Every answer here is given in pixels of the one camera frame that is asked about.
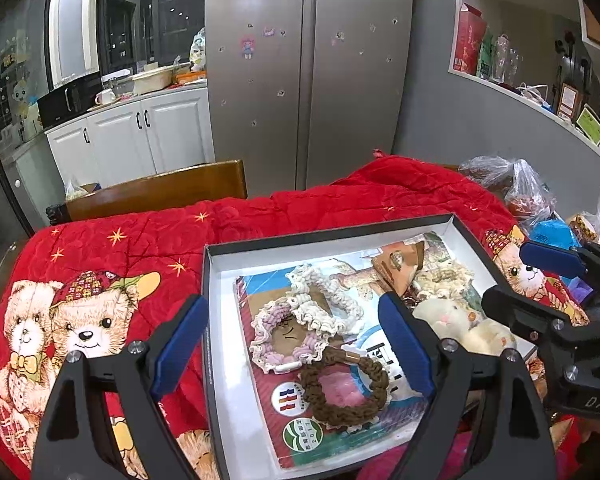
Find silver refrigerator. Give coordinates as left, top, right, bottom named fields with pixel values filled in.
left=204, top=0, right=415, bottom=191

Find printed booklet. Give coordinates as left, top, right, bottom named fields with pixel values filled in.
left=232, top=232, right=481, bottom=471

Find patterned bag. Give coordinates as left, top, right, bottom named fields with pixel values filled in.
left=189, top=27, right=207, bottom=73

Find white kitchen cabinet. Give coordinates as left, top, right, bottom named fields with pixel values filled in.
left=45, top=85, right=216, bottom=196

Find pink white crochet ring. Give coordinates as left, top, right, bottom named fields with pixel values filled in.
left=249, top=294, right=331, bottom=375

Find black cardboard box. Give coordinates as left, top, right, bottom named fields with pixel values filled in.
left=200, top=213, right=536, bottom=480

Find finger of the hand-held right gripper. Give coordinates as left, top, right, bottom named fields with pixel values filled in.
left=481, top=285, right=600, bottom=366
left=519, top=240, right=600, bottom=311

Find blue plastic bag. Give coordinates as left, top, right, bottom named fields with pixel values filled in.
left=527, top=219, right=581, bottom=251

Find red printed blanket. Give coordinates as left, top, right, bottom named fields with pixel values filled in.
left=0, top=155, right=600, bottom=480

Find dark glass upper cabinet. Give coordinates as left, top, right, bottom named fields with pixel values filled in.
left=94, top=0, right=207, bottom=76

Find white basin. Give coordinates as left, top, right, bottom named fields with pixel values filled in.
left=130, top=66, right=175, bottom=96

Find brown paper package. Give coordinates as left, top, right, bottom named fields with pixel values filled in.
left=370, top=240, right=426, bottom=301

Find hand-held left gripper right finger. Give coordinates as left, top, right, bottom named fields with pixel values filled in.
left=377, top=291, right=561, bottom=480

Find green box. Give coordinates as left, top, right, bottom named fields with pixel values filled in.
left=477, top=27, right=496, bottom=80

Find red box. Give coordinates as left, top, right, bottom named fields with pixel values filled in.
left=452, top=2, right=487, bottom=77

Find white wall shelf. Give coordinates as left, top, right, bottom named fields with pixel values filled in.
left=447, top=0, right=600, bottom=171

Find cream crochet ring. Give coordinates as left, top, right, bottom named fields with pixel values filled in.
left=415, top=262, right=476, bottom=301
left=286, top=262, right=366, bottom=336

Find brown crochet ring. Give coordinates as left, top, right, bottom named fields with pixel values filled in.
left=300, top=347, right=393, bottom=428

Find black microwave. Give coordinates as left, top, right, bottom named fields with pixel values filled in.
left=36, top=71, right=103, bottom=131

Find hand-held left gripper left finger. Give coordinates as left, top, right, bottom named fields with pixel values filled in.
left=30, top=294, right=210, bottom=480

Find white plush toy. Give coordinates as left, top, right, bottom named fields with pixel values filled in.
left=412, top=297, right=518, bottom=356

